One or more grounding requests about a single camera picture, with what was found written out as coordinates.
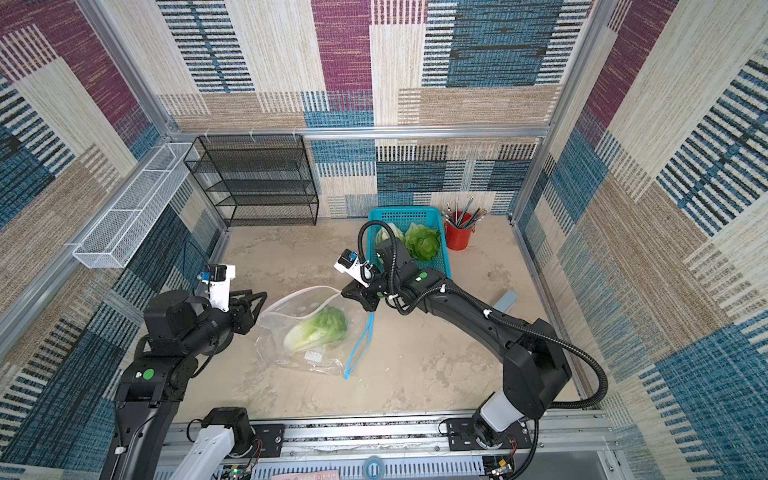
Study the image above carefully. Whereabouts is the pink-zip dotted bag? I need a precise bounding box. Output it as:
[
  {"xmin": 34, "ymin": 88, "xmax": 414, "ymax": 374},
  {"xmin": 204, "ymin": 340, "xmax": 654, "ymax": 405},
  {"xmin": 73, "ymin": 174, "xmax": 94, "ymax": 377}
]
[{"xmin": 255, "ymin": 286, "xmax": 368, "ymax": 376}]

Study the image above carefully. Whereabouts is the chinese cabbage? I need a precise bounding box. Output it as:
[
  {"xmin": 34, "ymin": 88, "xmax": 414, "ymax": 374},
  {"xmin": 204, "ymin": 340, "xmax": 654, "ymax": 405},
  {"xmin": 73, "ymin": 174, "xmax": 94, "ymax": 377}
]
[
  {"xmin": 404, "ymin": 223, "xmax": 441, "ymax": 262},
  {"xmin": 375, "ymin": 222, "xmax": 405, "ymax": 245}
]

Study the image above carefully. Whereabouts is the blue-zip clear bag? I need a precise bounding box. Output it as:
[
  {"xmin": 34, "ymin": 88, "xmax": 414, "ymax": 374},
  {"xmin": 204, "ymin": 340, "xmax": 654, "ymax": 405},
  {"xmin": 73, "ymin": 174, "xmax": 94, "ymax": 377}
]
[{"xmin": 255, "ymin": 306, "xmax": 375, "ymax": 379}]

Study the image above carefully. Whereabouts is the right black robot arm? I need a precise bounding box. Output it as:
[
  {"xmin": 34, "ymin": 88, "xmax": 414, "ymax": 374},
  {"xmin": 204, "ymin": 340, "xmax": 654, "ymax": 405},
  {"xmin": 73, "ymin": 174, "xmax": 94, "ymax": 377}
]
[{"xmin": 334, "ymin": 234, "xmax": 609, "ymax": 449}]

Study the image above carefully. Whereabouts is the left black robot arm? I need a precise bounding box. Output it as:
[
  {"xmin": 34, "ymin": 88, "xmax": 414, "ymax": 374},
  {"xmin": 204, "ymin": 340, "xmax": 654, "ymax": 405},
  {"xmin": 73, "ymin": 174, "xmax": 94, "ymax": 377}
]
[{"xmin": 100, "ymin": 290, "xmax": 285, "ymax": 479}]

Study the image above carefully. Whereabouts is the teal plastic basket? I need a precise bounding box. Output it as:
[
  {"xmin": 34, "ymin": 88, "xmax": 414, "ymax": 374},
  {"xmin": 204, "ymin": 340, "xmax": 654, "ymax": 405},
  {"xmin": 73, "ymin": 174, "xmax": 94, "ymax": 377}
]
[{"xmin": 368, "ymin": 206, "xmax": 451, "ymax": 277}]

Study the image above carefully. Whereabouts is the red pen cup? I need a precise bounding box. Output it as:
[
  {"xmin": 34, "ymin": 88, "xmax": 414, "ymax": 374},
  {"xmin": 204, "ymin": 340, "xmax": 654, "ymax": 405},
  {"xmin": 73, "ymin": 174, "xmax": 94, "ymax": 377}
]
[{"xmin": 444, "ymin": 212, "xmax": 475, "ymax": 251}]

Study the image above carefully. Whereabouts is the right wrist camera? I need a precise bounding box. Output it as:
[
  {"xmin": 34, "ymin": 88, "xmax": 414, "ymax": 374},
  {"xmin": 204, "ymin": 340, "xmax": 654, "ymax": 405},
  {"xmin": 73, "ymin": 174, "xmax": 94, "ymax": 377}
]
[{"xmin": 334, "ymin": 249, "xmax": 374, "ymax": 287}]

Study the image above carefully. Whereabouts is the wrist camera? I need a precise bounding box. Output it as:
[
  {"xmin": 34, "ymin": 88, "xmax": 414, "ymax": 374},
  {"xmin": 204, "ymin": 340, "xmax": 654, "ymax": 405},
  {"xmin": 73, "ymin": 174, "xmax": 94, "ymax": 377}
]
[
  {"xmin": 200, "ymin": 264, "xmax": 236, "ymax": 312},
  {"xmin": 334, "ymin": 249, "xmax": 374, "ymax": 287}
]

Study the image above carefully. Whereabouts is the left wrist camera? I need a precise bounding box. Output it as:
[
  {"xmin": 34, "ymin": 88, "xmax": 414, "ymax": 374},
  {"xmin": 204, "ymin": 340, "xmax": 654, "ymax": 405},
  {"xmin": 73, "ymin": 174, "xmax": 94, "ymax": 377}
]
[{"xmin": 200, "ymin": 264, "xmax": 236, "ymax": 312}]

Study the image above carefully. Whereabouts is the black wire shelf rack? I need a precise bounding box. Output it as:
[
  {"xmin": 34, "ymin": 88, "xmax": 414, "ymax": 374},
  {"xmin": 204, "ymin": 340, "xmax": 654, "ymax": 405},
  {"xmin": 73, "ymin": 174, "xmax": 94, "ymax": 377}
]
[{"xmin": 184, "ymin": 134, "xmax": 319, "ymax": 227}]

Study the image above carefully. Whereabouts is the white wire mesh tray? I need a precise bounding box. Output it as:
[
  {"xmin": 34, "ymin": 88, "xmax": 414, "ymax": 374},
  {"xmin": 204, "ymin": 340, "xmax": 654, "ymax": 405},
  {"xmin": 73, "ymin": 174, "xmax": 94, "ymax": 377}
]
[{"xmin": 73, "ymin": 143, "xmax": 191, "ymax": 269}]

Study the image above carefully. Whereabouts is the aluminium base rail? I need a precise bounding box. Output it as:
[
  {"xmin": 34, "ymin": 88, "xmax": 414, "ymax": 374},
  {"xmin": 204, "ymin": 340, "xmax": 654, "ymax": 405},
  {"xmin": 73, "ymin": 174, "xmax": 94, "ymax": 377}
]
[{"xmin": 151, "ymin": 410, "xmax": 633, "ymax": 479}]

